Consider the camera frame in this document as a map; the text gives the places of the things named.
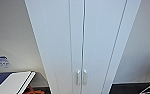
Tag white wardrobe door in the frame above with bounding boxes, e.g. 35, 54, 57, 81
23, 0, 86, 94
80, 0, 128, 94

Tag white folding table top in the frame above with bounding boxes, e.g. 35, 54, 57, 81
0, 70, 37, 94

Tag orange table legs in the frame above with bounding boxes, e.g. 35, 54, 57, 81
25, 85, 35, 94

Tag white wardrobe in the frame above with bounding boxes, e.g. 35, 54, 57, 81
23, 0, 143, 94

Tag white door handle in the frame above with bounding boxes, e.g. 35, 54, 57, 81
76, 69, 81, 86
82, 69, 88, 86

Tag blue white wall sticker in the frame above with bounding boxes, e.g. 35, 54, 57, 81
0, 55, 12, 69

